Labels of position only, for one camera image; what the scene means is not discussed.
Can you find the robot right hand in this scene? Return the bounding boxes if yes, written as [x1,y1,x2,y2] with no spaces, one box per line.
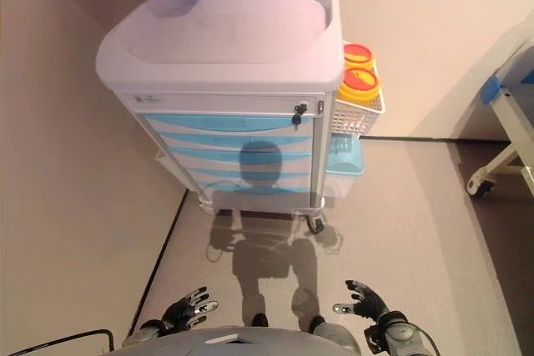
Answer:
[332,279,391,323]

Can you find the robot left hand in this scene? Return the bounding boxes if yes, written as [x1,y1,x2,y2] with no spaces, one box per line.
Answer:
[162,286,220,334]

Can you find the tall blue-fronted cart drawer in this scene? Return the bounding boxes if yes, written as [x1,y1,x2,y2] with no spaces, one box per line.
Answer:
[195,180,312,209]

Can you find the silver robot right leg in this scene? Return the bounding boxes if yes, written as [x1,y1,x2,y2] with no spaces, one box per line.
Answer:
[311,322,359,347]

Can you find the grey robot torso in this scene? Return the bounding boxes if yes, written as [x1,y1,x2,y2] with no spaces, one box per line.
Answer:
[110,324,362,356]

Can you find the cart caster wheel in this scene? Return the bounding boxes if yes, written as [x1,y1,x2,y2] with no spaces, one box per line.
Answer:
[306,213,329,234]

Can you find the translucent bin blue lid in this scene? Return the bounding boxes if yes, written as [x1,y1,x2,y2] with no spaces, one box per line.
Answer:
[324,133,367,201]

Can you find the white perforated basket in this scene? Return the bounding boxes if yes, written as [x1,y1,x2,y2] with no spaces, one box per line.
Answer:
[329,55,387,140]

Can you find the black key bunch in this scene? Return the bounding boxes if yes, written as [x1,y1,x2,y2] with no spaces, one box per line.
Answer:
[291,102,308,130]

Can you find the yellow sharps container red lid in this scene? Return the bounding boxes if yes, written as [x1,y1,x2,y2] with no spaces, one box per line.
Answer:
[335,67,381,106]
[342,43,375,72]

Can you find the blue bed corner bumper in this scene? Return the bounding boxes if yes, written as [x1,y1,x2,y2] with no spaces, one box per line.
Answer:
[479,75,502,103]

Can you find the hospital bed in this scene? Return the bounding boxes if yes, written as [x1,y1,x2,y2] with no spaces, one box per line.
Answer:
[453,18,534,178]

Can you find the white medical cart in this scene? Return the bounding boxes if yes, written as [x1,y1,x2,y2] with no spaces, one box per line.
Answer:
[94,0,345,223]

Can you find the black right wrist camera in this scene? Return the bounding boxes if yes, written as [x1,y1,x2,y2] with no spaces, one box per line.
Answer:
[364,324,387,353]

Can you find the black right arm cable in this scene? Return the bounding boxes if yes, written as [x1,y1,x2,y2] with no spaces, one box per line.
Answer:
[416,328,442,356]

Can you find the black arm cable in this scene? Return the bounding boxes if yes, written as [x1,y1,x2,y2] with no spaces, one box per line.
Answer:
[8,328,116,356]
[416,328,442,356]

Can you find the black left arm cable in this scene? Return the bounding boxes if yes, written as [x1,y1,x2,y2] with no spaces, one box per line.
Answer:
[8,328,116,356]

